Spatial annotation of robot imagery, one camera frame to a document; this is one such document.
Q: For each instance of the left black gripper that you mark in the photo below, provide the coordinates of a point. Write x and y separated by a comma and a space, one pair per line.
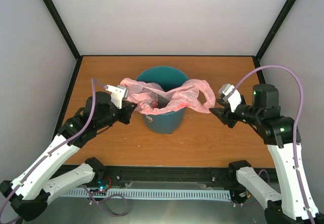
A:
128, 110

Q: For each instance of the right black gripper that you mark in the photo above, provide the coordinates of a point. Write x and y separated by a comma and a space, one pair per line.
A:
224, 115

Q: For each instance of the pink plastic trash bag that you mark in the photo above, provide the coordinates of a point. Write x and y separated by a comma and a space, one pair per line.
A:
151, 99

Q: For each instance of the teal plastic trash bin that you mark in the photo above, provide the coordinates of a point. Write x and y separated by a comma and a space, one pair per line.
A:
168, 78

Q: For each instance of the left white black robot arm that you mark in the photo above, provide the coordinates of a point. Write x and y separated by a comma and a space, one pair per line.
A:
30, 193

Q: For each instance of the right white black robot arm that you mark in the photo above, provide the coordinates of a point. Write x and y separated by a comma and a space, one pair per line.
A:
294, 203

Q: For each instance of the label sticker on bin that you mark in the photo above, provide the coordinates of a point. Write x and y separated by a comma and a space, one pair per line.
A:
149, 119

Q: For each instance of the small lit circuit board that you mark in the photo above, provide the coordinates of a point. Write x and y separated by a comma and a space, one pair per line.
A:
105, 184

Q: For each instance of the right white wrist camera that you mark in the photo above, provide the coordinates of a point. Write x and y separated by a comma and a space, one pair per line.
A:
230, 95

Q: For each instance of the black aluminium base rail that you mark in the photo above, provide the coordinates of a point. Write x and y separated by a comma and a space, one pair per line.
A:
211, 177

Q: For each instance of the light blue cable duct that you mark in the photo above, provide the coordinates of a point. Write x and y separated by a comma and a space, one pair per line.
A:
156, 194

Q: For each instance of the right black frame post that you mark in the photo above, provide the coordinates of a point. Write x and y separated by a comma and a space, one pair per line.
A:
274, 28

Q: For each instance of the black frame post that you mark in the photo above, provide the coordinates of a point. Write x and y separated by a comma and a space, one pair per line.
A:
62, 28
274, 28

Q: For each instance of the left black frame post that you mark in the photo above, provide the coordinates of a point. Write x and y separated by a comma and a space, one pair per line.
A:
62, 28

